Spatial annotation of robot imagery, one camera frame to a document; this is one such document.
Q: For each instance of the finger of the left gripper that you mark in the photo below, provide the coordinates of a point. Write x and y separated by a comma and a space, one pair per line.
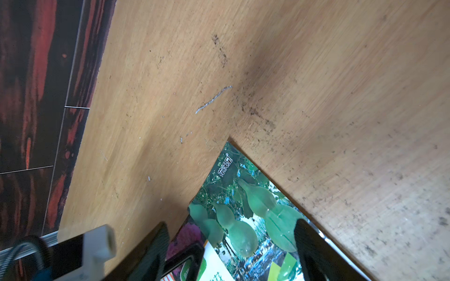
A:
190, 259

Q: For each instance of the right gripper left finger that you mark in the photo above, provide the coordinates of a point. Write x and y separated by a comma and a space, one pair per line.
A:
146, 261

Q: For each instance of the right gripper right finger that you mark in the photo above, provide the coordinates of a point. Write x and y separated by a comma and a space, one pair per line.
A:
319, 261

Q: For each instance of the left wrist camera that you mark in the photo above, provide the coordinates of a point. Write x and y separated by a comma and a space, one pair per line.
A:
82, 258

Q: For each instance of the green magenta seed packet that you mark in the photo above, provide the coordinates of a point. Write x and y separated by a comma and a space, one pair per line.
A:
212, 268

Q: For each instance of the dark green leaf seed packet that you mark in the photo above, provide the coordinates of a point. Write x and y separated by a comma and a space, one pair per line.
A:
248, 220

